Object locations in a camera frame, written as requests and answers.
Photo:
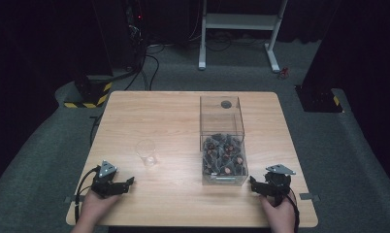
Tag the dark equipment rack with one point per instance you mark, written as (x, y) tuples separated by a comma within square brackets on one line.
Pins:
[(134, 29)]

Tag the black yellow striped stand base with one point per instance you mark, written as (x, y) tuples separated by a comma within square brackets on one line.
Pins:
[(92, 93)]

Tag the clear acrylic box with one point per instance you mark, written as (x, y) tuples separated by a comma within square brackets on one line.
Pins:
[(220, 119)]

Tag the white metal stand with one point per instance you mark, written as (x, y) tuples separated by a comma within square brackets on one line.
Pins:
[(238, 22)]

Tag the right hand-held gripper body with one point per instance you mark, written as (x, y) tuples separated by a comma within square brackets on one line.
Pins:
[(278, 181)]

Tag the grey tape strip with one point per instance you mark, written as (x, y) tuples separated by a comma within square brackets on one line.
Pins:
[(310, 196)]

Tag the small red floor object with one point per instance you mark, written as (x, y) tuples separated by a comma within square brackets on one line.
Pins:
[(283, 73)]

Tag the person's left hand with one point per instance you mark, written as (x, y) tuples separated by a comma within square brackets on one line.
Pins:
[(94, 205)]

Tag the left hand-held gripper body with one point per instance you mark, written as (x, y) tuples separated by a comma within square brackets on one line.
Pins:
[(103, 181)]

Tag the clear glass cup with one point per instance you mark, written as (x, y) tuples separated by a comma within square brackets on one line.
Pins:
[(146, 152)]

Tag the person's right hand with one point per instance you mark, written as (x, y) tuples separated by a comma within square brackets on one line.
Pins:
[(280, 213)]

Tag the grey round table grommet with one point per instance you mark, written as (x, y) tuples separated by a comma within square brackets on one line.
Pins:
[(226, 104)]

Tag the pile of dark tea bags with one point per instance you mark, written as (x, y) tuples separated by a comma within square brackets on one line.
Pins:
[(224, 155)]

